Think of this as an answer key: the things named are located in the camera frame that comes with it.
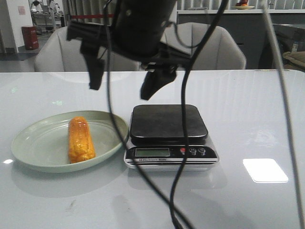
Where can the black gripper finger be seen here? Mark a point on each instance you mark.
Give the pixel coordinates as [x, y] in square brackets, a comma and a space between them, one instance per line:
[95, 71]
[157, 77]

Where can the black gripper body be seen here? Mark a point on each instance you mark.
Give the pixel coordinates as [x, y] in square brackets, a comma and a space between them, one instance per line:
[135, 33]

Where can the orange corn cob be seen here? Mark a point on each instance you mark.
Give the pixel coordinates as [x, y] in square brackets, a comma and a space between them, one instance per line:
[81, 147]

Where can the red barrier belt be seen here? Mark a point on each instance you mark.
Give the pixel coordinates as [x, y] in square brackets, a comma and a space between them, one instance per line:
[96, 16]

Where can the grey upholstered chair left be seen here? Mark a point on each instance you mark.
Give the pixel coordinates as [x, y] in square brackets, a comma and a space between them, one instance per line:
[60, 55]

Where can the grey upholstered chair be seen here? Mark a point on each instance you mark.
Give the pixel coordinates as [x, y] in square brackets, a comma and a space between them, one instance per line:
[60, 55]
[220, 52]

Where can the black and silver kitchen scale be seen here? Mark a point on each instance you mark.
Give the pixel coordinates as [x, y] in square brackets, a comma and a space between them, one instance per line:
[156, 141]

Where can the grey pleated curtain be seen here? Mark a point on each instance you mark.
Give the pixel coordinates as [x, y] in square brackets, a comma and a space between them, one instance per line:
[84, 7]

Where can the red bin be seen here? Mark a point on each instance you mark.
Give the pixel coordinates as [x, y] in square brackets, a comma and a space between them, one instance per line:
[30, 37]

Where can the grey upholstered chair right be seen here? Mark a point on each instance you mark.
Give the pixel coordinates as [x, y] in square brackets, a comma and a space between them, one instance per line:
[220, 52]

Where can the pale green plate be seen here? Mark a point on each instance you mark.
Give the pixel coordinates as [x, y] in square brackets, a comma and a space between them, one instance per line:
[43, 146]

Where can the fruit bowl on counter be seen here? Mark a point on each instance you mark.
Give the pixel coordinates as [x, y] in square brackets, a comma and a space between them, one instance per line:
[243, 5]

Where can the black washing machine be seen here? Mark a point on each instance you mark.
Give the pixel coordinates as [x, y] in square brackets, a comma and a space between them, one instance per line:
[290, 37]

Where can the dark grey cabinet counter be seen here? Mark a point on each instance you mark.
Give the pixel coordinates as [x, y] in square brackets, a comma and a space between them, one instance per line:
[245, 26]

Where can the beige folded cloth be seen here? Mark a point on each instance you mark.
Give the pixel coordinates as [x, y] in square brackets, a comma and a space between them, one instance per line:
[294, 60]

